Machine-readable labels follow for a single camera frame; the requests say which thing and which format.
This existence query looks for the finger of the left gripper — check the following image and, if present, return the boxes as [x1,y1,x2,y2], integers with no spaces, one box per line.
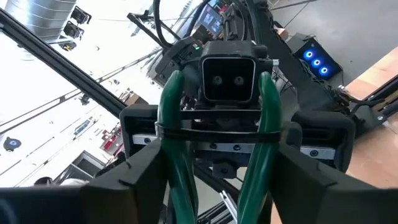
[119,104,159,159]
[291,110,356,173]

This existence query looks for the lit monitor screen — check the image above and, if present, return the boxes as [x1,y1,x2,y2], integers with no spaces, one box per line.
[198,4,223,35]

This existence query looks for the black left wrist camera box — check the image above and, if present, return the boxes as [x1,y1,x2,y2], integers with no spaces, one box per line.
[198,40,270,106]

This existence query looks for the black computer blue fans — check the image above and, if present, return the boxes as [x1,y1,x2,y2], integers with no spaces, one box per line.
[285,32,343,81]

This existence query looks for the black ceiling spotlight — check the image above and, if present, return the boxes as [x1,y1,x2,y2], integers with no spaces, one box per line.
[70,6,93,26]
[63,21,85,40]

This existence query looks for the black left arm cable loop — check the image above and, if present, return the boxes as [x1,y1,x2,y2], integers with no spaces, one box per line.
[151,0,203,49]

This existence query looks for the black overhead frame beam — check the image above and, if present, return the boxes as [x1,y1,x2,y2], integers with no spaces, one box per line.
[0,7,127,118]

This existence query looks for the round black device blue light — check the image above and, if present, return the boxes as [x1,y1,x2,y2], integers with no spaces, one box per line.
[2,136,22,153]

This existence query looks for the black table frame extrusion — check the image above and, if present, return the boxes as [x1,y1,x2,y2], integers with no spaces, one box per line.
[366,77,398,118]

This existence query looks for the ribbed silver ceiling duct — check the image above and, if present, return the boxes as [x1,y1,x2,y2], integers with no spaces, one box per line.
[4,0,77,43]

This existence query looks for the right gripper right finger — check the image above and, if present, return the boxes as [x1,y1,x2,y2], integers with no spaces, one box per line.
[269,142,398,224]

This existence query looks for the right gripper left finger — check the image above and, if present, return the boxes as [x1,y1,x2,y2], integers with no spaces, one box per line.
[80,139,175,224]

